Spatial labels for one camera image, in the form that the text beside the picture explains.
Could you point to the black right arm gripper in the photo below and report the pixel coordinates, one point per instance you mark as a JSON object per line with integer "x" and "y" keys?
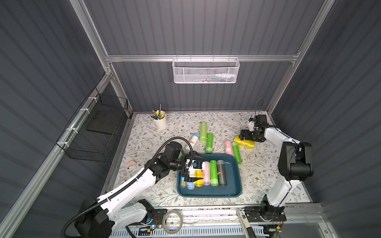
{"x": 249, "y": 135}

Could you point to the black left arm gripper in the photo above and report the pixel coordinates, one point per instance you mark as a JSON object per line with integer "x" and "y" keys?
{"x": 187, "y": 173}

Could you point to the white roll with blue end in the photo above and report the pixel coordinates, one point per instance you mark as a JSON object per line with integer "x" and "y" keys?
{"x": 190, "y": 185}

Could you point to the yellow trash bag roll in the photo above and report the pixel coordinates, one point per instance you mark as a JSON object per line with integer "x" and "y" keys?
{"x": 199, "y": 174}
{"x": 245, "y": 143}

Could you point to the pink trash bag roll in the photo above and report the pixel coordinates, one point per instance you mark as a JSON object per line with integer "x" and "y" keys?
{"x": 206, "y": 173}
{"x": 228, "y": 147}

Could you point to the pale green roll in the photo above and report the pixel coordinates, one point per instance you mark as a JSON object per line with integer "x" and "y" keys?
{"x": 203, "y": 132}
{"x": 213, "y": 173}

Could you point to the dark grey trash bag roll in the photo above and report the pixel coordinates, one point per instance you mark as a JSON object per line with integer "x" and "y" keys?
{"x": 221, "y": 173}

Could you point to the white roll with red label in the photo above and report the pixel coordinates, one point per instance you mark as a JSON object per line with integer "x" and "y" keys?
{"x": 194, "y": 139}

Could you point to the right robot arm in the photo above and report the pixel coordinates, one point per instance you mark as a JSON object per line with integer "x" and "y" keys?
{"x": 295, "y": 165}

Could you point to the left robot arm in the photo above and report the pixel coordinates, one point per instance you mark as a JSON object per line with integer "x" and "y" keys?
{"x": 100, "y": 217}

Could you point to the bright green roll beside pink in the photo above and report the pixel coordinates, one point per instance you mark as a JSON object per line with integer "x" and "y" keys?
{"x": 236, "y": 152}

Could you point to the clear packing tape roll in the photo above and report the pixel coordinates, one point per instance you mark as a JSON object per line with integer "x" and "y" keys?
{"x": 172, "y": 222}

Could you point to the bright green roll centre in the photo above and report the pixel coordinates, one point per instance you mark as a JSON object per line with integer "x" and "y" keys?
{"x": 209, "y": 143}

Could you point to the teal plastic storage box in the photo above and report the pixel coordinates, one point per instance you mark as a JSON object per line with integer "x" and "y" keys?
{"x": 231, "y": 190}

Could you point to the white pen holder cup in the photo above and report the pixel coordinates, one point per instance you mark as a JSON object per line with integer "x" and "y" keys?
{"x": 161, "y": 124}

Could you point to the pink small stapler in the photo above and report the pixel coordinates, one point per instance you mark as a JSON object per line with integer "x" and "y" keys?
{"x": 130, "y": 164}

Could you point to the items in white basket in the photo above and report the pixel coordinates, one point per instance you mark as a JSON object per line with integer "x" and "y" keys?
{"x": 217, "y": 78}

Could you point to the pens and pencils bunch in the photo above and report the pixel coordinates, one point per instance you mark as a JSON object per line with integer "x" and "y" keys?
{"x": 159, "y": 114}

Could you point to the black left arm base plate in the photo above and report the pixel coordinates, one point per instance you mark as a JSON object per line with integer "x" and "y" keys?
{"x": 154, "y": 217}

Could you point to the white wire wall basket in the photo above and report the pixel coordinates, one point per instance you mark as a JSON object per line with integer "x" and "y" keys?
{"x": 186, "y": 69}

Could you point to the black wire side basket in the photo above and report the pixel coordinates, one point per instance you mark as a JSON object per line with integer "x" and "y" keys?
{"x": 95, "y": 136}

